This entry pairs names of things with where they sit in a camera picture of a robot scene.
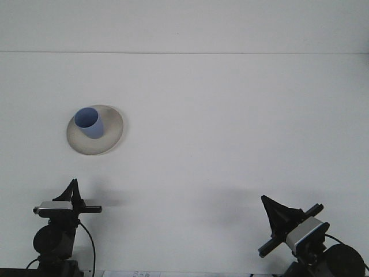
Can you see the pale round plate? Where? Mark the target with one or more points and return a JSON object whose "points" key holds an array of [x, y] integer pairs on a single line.
{"points": [[109, 141]]}

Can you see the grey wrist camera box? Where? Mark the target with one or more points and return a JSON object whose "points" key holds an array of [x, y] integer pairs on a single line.
{"points": [[53, 206], [302, 233]]}

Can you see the pale blue cup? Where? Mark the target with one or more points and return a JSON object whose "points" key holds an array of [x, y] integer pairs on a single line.
{"points": [[93, 131]]}

